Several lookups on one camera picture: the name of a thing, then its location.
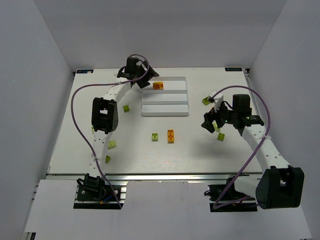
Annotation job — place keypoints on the pale green lego brick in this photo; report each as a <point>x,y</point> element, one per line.
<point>111,144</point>

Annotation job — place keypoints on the green lego with round stud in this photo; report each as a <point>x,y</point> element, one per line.
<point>154,137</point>

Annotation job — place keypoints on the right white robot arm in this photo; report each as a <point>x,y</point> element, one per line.
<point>281,184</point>

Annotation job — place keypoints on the blue label right corner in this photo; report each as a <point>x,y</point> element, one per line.
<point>233,69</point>

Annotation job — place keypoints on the green square lego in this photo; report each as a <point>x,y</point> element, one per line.
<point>221,136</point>

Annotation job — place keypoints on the orange square lego brick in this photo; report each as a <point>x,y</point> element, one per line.
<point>158,85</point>

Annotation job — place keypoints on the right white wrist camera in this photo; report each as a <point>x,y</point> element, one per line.
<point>215,98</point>

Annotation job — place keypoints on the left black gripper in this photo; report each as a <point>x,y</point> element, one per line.
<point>145,75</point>

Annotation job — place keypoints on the small green lego cube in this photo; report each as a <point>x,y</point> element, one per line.
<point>126,108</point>

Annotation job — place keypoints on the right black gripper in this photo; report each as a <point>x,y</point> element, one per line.
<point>215,117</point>

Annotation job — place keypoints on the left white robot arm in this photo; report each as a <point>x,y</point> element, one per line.
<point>104,115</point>

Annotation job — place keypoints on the green long lego brick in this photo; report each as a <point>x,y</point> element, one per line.
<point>206,101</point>

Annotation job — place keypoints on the dark green lego brick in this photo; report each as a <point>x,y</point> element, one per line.
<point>107,159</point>

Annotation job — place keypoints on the white three-compartment tray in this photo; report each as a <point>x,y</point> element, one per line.
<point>172,101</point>

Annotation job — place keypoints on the orange yellow long lego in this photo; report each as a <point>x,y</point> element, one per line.
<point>170,136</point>

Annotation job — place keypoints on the pale green lego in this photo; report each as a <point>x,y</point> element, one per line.
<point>217,129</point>

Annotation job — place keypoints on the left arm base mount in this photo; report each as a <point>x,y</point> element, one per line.
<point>93,193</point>

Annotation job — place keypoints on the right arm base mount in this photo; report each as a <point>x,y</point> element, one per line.
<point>215,190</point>

